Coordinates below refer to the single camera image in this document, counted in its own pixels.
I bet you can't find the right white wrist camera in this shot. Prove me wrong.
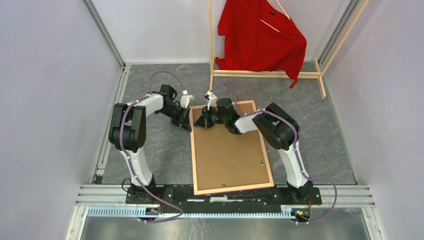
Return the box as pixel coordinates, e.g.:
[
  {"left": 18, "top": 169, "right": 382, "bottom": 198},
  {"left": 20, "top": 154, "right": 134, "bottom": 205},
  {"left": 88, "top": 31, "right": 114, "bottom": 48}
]
[{"left": 203, "top": 90, "right": 218, "bottom": 110}]

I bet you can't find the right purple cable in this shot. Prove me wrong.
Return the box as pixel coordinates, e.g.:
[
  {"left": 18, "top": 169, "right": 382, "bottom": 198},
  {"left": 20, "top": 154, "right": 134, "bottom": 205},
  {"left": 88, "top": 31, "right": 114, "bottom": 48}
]
[{"left": 207, "top": 82, "right": 339, "bottom": 225}]

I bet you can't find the white slotted cable duct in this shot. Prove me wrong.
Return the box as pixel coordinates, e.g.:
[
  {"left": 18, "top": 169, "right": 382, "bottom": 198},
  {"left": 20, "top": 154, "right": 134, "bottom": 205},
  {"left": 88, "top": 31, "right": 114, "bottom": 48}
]
[{"left": 87, "top": 206, "right": 295, "bottom": 220}]

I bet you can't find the brown cardboard backing board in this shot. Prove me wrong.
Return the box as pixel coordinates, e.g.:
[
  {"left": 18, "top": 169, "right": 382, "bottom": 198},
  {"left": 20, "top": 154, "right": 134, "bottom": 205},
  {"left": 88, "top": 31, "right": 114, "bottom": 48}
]
[{"left": 192, "top": 102, "right": 272, "bottom": 192}]

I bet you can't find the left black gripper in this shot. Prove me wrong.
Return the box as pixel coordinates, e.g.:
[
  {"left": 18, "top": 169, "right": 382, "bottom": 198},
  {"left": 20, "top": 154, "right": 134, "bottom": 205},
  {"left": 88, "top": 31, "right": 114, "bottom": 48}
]
[{"left": 157, "top": 104, "right": 192, "bottom": 133}]

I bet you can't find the pink wooden picture frame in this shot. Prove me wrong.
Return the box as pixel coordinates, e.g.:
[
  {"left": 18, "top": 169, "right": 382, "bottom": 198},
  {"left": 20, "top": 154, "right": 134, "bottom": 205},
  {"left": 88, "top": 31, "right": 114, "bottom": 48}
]
[{"left": 188, "top": 99, "right": 276, "bottom": 196}]

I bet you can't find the aluminium rail frame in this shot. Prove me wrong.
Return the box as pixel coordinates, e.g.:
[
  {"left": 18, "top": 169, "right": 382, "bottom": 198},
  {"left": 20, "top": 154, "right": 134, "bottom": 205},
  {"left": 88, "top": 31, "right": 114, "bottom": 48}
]
[{"left": 64, "top": 0, "right": 385, "bottom": 240}]

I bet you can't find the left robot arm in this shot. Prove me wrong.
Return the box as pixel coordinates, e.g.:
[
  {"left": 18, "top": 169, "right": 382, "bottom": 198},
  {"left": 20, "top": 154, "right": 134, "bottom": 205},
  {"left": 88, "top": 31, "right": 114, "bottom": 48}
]
[{"left": 108, "top": 84, "right": 195, "bottom": 204}]

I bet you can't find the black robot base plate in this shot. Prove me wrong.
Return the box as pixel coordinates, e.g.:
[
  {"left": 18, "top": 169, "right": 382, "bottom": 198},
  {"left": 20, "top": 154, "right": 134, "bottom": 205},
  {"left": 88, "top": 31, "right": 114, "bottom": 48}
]
[{"left": 125, "top": 184, "right": 323, "bottom": 214}]

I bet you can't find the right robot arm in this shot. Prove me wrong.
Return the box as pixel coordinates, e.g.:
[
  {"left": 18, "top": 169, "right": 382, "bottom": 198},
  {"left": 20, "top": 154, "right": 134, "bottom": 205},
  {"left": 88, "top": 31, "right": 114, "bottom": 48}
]
[{"left": 193, "top": 98, "right": 313, "bottom": 204}]

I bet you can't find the wooden clothes rack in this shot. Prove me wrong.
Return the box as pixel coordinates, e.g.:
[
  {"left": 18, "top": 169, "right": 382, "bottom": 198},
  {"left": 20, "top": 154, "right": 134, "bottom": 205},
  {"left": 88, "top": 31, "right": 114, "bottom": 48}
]
[{"left": 207, "top": 0, "right": 369, "bottom": 99}]

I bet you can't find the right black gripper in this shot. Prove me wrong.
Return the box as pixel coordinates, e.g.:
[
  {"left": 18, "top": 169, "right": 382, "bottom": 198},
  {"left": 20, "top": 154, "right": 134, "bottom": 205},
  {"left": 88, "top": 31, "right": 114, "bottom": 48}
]
[{"left": 194, "top": 105, "right": 227, "bottom": 130}]

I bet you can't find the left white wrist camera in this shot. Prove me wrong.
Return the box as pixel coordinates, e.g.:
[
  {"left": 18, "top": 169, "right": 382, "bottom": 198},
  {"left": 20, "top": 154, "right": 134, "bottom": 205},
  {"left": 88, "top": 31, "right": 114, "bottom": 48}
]
[{"left": 179, "top": 90, "right": 195, "bottom": 109}]

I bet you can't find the red t-shirt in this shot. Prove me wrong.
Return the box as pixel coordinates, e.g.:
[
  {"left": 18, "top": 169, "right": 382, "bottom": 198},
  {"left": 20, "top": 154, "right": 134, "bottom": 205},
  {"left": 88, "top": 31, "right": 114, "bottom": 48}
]
[{"left": 215, "top": 0, "right": 307, "bottom": 89}]

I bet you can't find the pink clothes hanger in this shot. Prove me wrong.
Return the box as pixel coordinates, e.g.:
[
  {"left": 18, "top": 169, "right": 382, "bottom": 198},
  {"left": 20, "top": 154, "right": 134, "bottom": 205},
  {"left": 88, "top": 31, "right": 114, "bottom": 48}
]
[{"left": 258, "top": 0, "right": 291, "bottom": 34}]

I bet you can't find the purple cable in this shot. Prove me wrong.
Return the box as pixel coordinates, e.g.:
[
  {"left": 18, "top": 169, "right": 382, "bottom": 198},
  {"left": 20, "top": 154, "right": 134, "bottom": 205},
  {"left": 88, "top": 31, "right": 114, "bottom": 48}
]
[
  {"left": 207, "top": 82, "right": 339, "bottom": 225},
  {"left": 118, "top": 70, "right": 188, "bottom": 224}
]

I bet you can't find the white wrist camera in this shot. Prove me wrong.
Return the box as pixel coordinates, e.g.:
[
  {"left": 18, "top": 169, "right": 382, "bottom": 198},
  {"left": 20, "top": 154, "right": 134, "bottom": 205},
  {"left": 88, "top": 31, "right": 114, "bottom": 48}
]
[
  {"left": 179, "top": 90, "right": 195, "bottom": 109},
  {"left": 203, "top": 90, "right": 218, "bottom": 110}
]

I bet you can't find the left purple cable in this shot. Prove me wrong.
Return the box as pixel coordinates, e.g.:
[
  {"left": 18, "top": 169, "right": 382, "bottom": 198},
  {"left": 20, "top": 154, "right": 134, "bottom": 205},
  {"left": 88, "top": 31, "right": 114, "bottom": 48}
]
[{"left": 118, "top": 70, "right": 188, "bottom": 224}]

